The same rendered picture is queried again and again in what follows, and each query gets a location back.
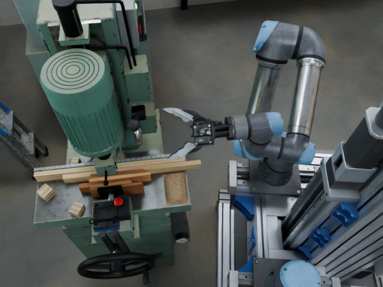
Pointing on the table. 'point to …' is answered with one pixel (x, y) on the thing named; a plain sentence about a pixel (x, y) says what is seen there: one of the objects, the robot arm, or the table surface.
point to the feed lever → (139, 115)
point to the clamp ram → (110, 192)
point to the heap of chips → (175, 188)
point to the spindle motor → (83, 101)
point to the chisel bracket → (106, 165)
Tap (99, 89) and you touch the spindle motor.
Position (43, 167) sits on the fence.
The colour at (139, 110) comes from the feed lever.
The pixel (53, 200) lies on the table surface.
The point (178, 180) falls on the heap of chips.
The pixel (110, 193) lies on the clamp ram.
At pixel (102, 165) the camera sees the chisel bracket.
